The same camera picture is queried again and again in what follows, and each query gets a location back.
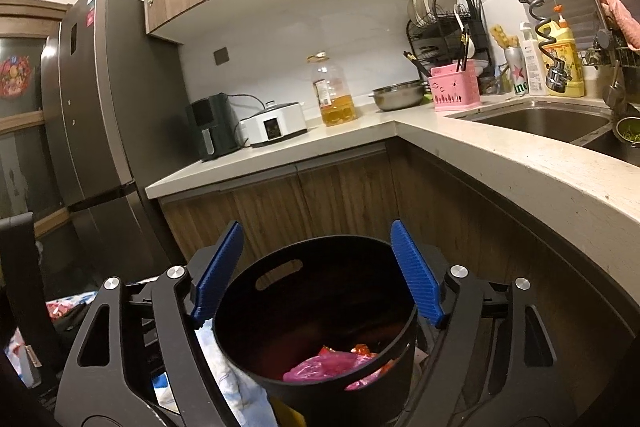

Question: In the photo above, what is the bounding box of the white electric cooker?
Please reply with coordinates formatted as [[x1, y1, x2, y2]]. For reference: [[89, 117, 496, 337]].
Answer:
[[239, 101, 308, 148]]

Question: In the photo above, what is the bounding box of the white plastic bottle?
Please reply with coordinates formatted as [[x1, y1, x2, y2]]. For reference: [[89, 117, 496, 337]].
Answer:
[[517, 23, 549, 96]]

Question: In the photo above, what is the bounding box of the floral printed blanket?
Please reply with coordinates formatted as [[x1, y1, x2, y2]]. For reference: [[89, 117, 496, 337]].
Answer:
[[150, 292, 281, 427]]

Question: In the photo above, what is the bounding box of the steel basin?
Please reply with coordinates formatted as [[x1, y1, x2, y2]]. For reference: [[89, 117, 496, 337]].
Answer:
[[370, 79, 430, 112]]

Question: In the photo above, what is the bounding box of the black trash bin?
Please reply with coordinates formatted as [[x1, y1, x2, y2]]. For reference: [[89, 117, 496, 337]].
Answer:
[[212, 234, 419, 415]]

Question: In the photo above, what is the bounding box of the black air fryer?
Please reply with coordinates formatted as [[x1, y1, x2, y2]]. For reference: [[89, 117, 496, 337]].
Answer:
[[186, 93, 241, 162]]

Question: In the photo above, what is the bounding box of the grey refrigerator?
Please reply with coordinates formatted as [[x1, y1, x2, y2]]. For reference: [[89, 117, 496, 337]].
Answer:
[[40, 0, 194, 269]]

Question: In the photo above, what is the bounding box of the yellow detergent bottle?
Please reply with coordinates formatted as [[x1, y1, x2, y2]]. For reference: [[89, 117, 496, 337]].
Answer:
[[542, 5, 585, 98]]

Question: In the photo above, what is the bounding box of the kitchen counter with wooden cabinets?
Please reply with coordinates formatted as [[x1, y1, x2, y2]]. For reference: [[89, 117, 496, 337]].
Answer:
[[145, 97, 640, 427]]

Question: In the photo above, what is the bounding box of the orange-red plastic bag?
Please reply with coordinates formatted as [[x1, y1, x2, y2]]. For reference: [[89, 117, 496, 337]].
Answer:
[[320, 344, 398, 376]]

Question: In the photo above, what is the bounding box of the pink plastic bag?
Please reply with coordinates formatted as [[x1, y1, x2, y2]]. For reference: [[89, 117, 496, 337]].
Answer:
[[282, 353, 382, 391]]

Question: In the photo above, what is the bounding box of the pink utensil holder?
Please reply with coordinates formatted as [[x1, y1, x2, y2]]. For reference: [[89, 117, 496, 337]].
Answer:
[[427, 61, 482, 112]]

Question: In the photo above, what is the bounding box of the red round door decoration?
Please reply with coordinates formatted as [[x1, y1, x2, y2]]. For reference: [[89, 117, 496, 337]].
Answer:
[[0, 54, 35, 98]]

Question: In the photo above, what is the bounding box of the red printed plastic bag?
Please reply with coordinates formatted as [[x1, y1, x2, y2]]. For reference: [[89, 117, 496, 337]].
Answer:
[[45, 299, 84, 321]]

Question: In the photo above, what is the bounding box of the wooden glass door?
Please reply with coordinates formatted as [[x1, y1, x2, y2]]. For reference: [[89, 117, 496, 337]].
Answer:
[[0, 0, 69, 239]]

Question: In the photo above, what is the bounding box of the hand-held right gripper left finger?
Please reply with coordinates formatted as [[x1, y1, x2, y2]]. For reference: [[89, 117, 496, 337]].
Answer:
[[54, 221, 246, 427]]

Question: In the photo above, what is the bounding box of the cooking oil bottle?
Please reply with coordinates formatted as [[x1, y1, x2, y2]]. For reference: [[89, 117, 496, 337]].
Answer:
[[306, 52, 357, 126]]

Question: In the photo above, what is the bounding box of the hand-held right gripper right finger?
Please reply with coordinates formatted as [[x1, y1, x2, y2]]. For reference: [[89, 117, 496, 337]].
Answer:
[[390, 219, 573, 427]]

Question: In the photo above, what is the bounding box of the black power cable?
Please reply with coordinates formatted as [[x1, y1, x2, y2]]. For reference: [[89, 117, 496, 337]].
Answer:
[[227, 93, 269, 108]]

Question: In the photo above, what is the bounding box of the black dish rack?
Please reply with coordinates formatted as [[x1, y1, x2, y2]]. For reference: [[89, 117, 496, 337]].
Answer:
[[406, 0, 493, 95]]

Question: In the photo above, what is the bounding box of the steel sink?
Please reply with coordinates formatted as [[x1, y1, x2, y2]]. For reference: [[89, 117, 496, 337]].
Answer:
[[445, 99, 640, 168]]

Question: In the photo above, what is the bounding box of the pink cloth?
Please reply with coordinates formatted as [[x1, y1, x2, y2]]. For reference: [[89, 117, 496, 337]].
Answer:
[[596, 0, 640, 50]]

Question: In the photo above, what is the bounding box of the steel strainer cup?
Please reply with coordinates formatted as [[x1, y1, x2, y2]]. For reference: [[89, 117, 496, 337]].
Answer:
[[615, 117, 640, 143]]

